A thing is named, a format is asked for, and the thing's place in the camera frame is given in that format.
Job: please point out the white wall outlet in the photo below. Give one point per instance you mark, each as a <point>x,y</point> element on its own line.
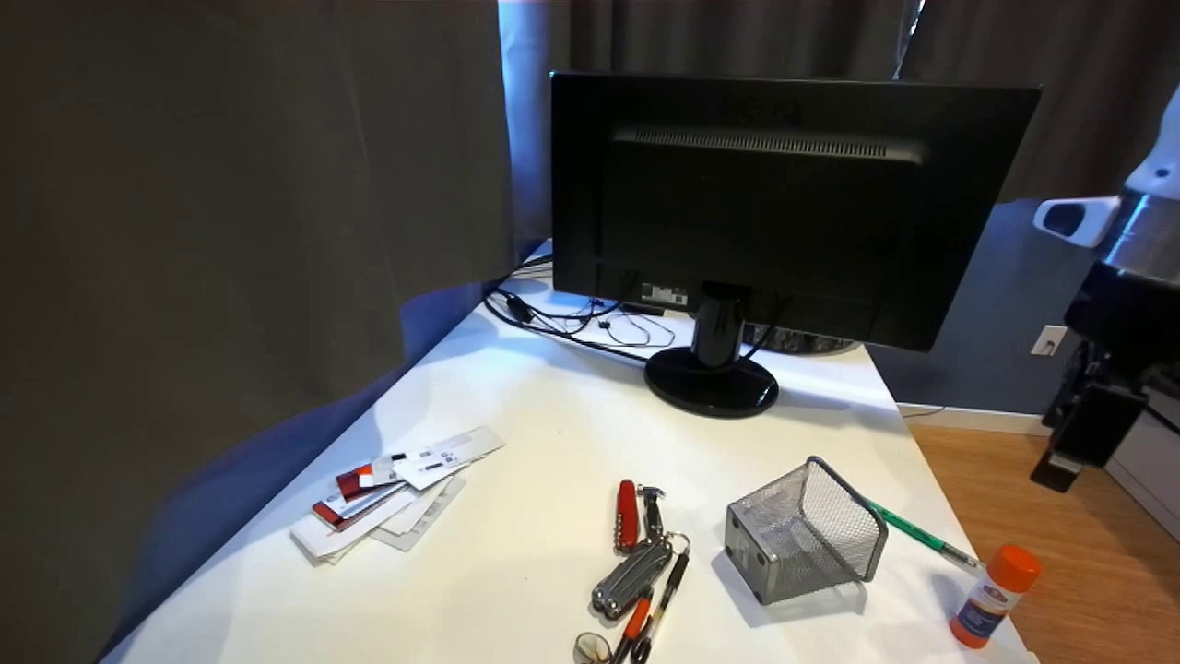
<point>1049,342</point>

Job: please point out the black computer monitor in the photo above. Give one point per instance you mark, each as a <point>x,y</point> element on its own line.
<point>222,222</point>

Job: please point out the black key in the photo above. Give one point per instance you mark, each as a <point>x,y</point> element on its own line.
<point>654,509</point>

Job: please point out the white envelope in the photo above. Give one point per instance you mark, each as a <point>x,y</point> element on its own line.
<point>423,519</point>

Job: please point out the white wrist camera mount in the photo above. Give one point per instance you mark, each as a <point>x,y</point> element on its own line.
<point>1075,220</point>

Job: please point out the red pocket knife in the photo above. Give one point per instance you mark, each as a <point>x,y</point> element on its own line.
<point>627,516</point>

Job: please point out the glue stick with orange cap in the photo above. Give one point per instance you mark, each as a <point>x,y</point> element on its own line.
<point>994,599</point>

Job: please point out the black monitor with round stand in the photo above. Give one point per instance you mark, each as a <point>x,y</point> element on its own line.
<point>796,208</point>

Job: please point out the metal mesh pen holder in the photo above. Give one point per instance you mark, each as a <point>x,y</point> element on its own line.
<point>813,530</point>

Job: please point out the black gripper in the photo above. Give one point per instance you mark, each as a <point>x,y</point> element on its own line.
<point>1118,354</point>

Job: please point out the white paper sheet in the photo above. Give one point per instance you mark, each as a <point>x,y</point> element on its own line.
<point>332,540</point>

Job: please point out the white card with black print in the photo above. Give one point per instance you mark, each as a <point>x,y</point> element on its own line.
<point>452,453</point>

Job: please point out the green pen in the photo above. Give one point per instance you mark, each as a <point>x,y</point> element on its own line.
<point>922,536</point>

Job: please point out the red and white card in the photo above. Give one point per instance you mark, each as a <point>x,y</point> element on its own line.
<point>355,508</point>
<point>367,481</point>

